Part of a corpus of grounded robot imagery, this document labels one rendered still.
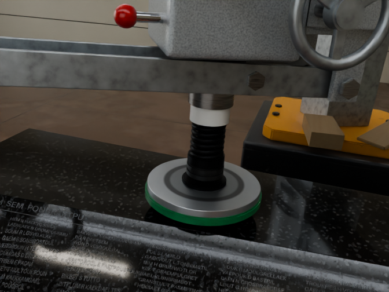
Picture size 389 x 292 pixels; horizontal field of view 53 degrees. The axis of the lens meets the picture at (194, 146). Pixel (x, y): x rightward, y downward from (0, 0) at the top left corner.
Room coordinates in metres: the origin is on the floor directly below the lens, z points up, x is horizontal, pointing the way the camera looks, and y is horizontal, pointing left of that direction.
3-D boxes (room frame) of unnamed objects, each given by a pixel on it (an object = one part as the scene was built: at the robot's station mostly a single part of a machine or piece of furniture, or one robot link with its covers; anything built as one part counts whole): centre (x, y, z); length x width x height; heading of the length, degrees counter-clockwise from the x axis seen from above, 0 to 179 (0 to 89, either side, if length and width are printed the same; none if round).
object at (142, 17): (0.55, 0.08, 1.17); 0.08 x 0.03 x 0.03; 104
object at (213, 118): (0.65, -0.02, 1.02); 0.07 x 0.07 x 0.04
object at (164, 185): (0.65, -0.02, 0.87); 0.21 x 0.21 x 0.01
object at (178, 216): (0.65, -0.02, 0.87); 0.22 x 0.22 x 0.04
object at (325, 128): (1.22, -0.42, 0.81); 0.20 x 0.10 x 0.05; 173
